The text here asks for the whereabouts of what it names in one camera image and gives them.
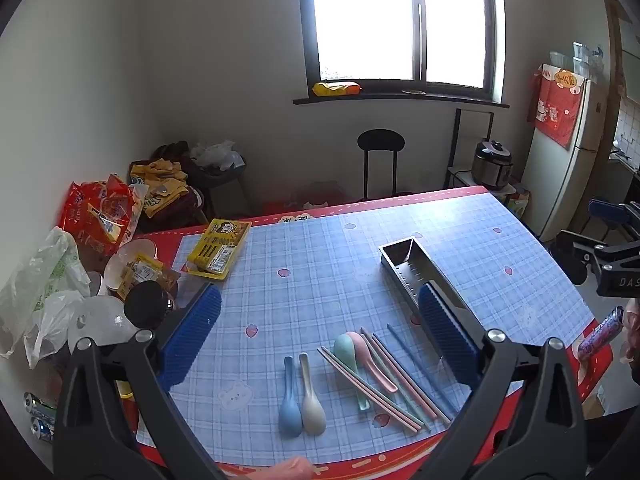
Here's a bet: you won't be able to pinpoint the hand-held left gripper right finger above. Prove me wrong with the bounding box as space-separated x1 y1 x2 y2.
415 280 588 480

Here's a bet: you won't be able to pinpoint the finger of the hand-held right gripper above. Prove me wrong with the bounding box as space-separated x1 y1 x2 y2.
588 199 640 242
555 229 614 268

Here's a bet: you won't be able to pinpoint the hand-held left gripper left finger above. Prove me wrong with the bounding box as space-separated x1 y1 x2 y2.
52 282 223 480

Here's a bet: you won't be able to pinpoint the blue chopstick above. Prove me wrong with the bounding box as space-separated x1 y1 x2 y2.
390 323 462 411
386 323 460 416

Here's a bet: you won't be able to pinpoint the metal utensil tray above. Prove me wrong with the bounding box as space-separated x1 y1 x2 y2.
378 236 475 331

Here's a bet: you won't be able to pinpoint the pink spoon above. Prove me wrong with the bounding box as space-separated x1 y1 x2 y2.
346 331 400 394

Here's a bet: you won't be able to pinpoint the green spoon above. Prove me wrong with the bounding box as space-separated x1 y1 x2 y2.
333 333 374 413

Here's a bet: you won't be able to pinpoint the blue spoon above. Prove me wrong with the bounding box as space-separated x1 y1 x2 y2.
278 356 304 438

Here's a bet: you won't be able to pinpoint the beige spoon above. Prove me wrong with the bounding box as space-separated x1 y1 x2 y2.
298 353 327 435

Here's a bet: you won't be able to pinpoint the person's right hand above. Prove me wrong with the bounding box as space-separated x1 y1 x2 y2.
620 299 640 381

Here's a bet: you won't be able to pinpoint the person's left hand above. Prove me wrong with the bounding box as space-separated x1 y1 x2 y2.
257 456 317 480

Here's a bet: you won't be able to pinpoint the white refrigerator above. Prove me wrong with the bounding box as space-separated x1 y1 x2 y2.
521 64 610 244

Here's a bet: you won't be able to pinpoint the red label snack jar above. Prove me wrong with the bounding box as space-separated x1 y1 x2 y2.
123 280 174 332

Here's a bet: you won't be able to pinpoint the purple candy tube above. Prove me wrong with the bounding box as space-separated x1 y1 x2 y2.
577 305 626 362

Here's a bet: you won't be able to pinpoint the yellow snack tray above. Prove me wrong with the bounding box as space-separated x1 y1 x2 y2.
182 218 252 280

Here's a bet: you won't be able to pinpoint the white paper bowl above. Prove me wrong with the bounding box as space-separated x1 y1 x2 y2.
102 238 159 292

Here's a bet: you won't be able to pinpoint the red printed cloth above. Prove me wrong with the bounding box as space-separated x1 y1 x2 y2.
527 63 587 150

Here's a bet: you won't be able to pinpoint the rice cooker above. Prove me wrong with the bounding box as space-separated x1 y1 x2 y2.
472 139 515 191

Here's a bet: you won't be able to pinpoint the dark cluttered chair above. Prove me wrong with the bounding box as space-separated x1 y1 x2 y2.
131 142 252 232

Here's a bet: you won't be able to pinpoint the black metal shelf rack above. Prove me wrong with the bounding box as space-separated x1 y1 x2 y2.
446 108 522 197

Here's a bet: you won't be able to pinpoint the blue plaid table mat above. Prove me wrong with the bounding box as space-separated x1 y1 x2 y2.
135 192 596 466

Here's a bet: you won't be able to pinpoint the yellow clothes pile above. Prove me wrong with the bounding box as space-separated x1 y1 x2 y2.
130 158 191 219

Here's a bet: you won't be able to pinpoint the clear storage containers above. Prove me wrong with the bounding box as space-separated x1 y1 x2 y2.
549 41 605 80

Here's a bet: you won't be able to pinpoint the red snack bag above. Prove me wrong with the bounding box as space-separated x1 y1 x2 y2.
59 174 150 257

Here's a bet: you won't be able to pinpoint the white plastic bag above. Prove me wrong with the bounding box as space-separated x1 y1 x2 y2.
0 226 92 370

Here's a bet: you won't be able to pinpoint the drink can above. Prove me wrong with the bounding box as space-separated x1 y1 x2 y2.
29 416 57 444
23 392 59 420

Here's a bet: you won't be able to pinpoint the clear plastic bag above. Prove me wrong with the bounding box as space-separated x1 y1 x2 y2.
190 140 247 172

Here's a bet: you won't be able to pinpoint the black round stool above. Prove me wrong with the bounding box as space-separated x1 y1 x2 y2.
357 129 407 200

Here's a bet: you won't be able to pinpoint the yellow orange snack packet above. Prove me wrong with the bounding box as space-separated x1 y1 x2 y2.
312 81 362 98

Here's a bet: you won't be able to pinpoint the window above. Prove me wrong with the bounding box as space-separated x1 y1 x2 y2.
294 0 510 109

